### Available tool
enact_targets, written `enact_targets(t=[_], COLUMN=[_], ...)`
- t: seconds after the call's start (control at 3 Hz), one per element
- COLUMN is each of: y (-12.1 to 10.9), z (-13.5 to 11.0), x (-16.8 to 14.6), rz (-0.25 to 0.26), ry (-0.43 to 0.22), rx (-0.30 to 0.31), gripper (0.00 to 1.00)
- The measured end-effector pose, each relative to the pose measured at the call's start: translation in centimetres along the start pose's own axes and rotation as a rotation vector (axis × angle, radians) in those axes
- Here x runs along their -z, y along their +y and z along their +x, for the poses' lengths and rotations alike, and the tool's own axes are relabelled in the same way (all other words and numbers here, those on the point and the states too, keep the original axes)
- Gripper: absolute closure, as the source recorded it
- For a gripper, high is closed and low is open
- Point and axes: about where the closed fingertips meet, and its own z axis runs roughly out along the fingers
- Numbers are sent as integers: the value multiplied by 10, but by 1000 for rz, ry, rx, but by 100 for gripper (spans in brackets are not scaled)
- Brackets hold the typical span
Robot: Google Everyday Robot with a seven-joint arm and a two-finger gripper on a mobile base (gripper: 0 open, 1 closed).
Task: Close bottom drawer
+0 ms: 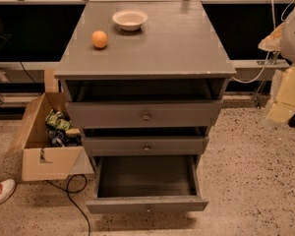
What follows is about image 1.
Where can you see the grey middle drawer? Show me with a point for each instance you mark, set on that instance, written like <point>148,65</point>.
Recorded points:
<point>145,141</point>

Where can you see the red and white sneaker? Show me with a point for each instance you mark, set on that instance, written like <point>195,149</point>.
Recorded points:
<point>7,188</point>

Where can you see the cardboard box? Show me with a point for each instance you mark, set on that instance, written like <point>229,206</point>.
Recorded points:
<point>41,160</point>

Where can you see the dark blue snack bag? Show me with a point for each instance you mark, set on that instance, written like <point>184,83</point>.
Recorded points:
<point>61,138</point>

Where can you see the grey drawer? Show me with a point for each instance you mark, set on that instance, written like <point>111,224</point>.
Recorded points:
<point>143,114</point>
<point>145,141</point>
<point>146,184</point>

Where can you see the grey bottom drawer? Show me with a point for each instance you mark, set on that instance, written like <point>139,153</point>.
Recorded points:
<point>146,184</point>

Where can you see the orange fruit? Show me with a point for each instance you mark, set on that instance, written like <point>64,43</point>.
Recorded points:
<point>99,39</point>

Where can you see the white paper bowl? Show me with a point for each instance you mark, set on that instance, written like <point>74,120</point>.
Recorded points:
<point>130,20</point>

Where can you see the green snack bag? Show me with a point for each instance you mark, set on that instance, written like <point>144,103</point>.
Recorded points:
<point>57,120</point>

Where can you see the grey metal rail frame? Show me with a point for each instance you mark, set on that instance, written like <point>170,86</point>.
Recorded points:
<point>34,34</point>

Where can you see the grey top drawer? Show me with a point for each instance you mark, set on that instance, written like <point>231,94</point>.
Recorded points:
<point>143,114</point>

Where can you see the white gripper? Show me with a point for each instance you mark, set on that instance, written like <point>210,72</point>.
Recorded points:
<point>293,39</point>

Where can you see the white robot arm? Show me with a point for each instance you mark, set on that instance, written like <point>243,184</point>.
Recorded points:
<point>287,50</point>

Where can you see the grey wooden drawer cabinet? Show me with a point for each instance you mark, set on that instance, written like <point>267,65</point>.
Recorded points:
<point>175,55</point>

